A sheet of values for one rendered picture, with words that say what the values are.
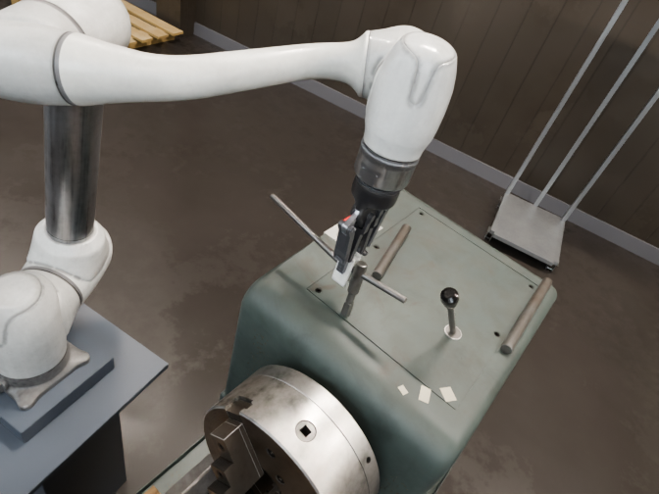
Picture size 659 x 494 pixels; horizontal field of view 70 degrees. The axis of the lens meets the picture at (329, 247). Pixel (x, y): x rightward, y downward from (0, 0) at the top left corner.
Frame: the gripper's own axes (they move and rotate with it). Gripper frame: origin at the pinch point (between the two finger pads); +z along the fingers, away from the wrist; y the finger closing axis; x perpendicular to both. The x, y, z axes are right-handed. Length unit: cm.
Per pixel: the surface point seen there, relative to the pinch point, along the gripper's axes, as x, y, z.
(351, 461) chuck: 21.5, 20.4, 13.4
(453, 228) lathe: 5.3, -42.3, 8.6
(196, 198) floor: -157, -101, 134
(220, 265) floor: -104, -75, 134
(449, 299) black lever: 18.3, -3.2, -5.5
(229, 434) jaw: 5.0, 30.8, 14.3
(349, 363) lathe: 11.1, 9.3, 9.2
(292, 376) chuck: 5.4, 17.3, 11.8
